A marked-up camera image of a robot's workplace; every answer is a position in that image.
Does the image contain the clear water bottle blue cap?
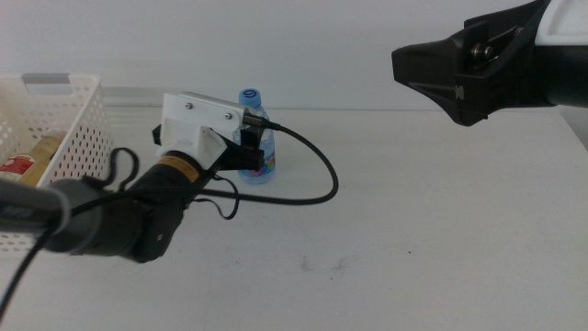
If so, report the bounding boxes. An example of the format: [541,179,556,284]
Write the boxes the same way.
[232,87,277,185]

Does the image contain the yellow tea bottle red label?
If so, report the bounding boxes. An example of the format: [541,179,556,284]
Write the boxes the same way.
[0,131,68,188]

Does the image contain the white perforated plastic basket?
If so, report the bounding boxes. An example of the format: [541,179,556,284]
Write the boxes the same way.
[0,73,117,257]

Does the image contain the thin black cable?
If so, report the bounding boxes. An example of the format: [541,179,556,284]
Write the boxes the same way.
[82,146,241,221]

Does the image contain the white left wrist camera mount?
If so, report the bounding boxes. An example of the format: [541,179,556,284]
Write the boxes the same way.
[154,91,248,172]

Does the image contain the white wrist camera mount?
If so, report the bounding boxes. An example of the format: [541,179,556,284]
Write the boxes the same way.
[535,0,588,47]
[154,91,248,172]

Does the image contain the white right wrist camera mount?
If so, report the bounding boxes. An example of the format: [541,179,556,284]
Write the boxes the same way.
[535,0,588,47]

